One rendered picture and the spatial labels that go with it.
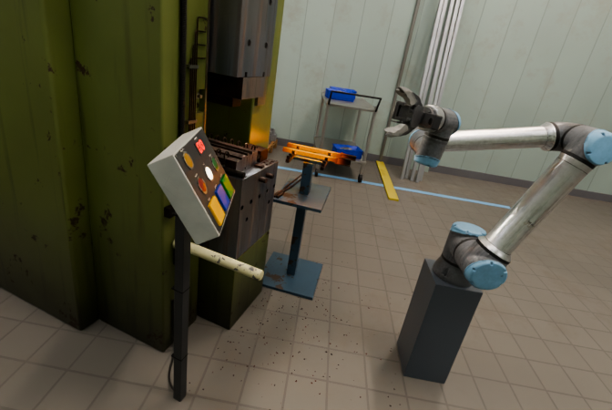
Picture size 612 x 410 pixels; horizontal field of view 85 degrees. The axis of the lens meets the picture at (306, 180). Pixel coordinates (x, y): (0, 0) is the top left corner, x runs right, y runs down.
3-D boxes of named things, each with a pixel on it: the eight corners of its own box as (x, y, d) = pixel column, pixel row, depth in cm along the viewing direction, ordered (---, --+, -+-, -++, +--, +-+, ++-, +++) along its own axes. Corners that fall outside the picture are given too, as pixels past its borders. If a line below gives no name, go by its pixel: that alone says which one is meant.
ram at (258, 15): (277, 76, 173) (287, -11, 159) (237, 77, 139) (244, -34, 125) (209, 63, 185) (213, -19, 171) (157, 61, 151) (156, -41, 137)
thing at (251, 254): (261, 291, 221) (270, 230, 205) (229, 331, 188) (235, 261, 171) (192, 262, 238) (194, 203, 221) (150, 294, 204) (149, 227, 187)
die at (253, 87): (263, 97, 165) (265, 76, 161) (241, 99, 147) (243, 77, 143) (193, 81, 177) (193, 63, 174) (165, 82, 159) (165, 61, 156)
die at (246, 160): (256, 164, 177) (258, 148, 174) (235, 175, 160) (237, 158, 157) (191, 146, 190) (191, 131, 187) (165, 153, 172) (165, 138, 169)
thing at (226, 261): (263, 277, 143) (265, 267, 141) (258, 284, 138) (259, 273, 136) (180, 244, 156) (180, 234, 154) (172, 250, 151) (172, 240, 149)
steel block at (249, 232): (270, 230, 204) (278, 160, 188) (235, 261, 171) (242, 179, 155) (194, 203, 221) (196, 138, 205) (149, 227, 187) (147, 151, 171)
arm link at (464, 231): (467, 251, 169) (479, 220, 163) (482, 271, 153) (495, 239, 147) (437, 246, 169) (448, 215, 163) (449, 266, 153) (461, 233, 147)
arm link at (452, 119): (456, 139, 125) (467, 114, 121) (437, 138, 117) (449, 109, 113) (435, 131, 131) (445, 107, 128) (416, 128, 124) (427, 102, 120)
